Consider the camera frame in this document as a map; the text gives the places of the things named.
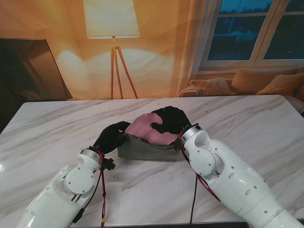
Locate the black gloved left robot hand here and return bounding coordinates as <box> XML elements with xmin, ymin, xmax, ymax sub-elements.
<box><xmin>92</xmin><ymin>121</ymin><xmax>131</xmax><ymax>155</ymax></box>

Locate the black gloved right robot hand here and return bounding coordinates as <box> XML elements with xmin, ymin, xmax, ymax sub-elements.
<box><xmin>151</xmin><ymin>106</ymin><xmax>192</xmax><ymax>135</ymax></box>

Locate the pink paper document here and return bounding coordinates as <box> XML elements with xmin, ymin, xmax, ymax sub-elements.
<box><xmin>125</xmin><ymin>113</ymin><xmax>179</xmax><ymax>146</ymax></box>

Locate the grey felt zip pouch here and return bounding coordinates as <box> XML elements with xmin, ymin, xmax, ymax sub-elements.
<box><xmin>117</xmin><ymin>133</ymin><xmax>183</xmax><ymax>162</ymax></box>

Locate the beige throw blanket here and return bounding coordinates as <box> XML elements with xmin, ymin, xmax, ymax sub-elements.
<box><xmin>178</xmin><ymin>85</ymin><xmax>202</xmax><ymax>97</ymax></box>

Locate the cream knitted cushion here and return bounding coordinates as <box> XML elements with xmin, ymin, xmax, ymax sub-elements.
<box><xmin>189</xmin><ymin>77</ymin><xmax>236</xmax><ymax>97</ymax></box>

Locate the sheer cream curtain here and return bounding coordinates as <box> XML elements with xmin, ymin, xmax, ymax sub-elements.
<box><xmin>174</xmin><ymin>0</ymin><xmax>223</xmax><ymax>97</ymax></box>

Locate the white framed window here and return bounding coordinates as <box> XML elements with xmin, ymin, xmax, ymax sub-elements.
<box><xmin>198</xmin><ymin>0</ymin><xmax>304</xmax><ymax>72</ymax></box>

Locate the dark flat screen panel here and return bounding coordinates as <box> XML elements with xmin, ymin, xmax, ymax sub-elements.
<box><xmin>0</xmin><ymin>38</ymin><xmax>73</xmax><ymax>102</ymax></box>

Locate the orange knitted cushion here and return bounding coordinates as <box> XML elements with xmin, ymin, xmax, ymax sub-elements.
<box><xmin>256</xmin><ymin>73</ymin><xmax>304</xmax><ymax>96</ymax></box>

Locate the floor lamp with tripod legs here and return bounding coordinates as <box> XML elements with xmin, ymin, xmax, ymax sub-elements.
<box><xmin>83</xmin><ymin>0</ymin><xmax>140</xmax><ymax>99</ymax></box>

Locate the beige sofa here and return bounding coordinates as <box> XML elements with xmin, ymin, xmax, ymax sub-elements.
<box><xmin>223</xmin><ymin>66</ymin><xmax>304</xmax><ymax>114</ymax></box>

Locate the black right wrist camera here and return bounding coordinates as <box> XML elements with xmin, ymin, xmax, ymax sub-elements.
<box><xmin>173</xmin><ymin>139</ymin><xmax>184</xmax><ymax>152</ymax></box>

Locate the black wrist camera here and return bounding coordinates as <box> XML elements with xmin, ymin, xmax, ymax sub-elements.
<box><xmin>101</xmin><ymin>157</ymin><xmax>116</xmax><ymax>171</ymax></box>
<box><xmin>173</xmin><ymin>139</ymin><xmax>184</xmax><ymax>152</ymax></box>

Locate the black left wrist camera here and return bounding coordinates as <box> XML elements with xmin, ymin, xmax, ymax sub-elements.
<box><xmin>101</xmin><ymin>157</ymin><xmax>116</xmax><ymax>171</ymax></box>

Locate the red black left arm cable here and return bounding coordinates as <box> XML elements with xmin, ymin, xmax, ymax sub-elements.
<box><xmin>71</xmin><ymin>152</ymin><xmax>107</xmax><ymax>228</ymax></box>

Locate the red black arm cable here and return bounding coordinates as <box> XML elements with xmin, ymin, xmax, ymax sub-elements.
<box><xmin>182</xmin><ymin>147</ymin><xmax>221</xmax><ymax>225</ymax></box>
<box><xmin>71</xmin><ymin>152</ymin><xmax>107</xmax><ymax>228</ymax></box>

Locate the red black right arm cable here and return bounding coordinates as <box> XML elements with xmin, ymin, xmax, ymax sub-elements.
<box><xmin>182</xmin><ymin>147</ymin><xmax>221</xmax><ymax>225</ymax></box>

